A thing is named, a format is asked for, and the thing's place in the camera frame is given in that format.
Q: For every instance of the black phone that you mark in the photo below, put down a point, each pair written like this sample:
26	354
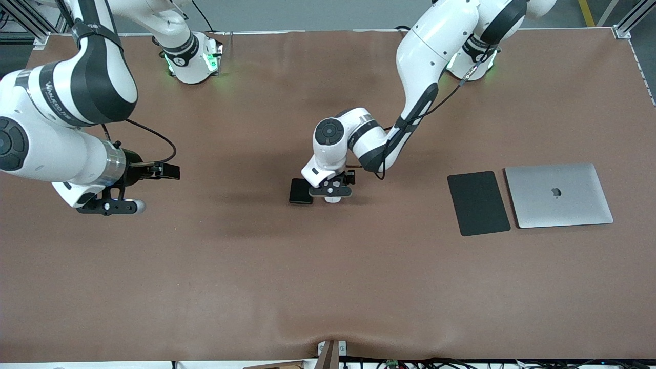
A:
298	192

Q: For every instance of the white computer mouse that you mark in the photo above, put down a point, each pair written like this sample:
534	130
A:
333	200

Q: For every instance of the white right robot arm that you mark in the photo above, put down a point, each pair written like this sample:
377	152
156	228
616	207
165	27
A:
77	87

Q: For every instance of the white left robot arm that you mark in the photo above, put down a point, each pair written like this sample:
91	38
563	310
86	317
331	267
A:
425	51

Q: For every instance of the black mouse pad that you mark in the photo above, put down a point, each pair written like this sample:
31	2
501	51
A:
478	203

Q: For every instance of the small green circuit board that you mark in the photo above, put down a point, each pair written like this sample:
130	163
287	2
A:
392	364

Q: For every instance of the silver closed laptop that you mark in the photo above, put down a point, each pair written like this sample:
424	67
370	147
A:
558	197

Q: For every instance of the aluminium frame profile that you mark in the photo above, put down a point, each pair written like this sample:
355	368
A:
25	23
633	18

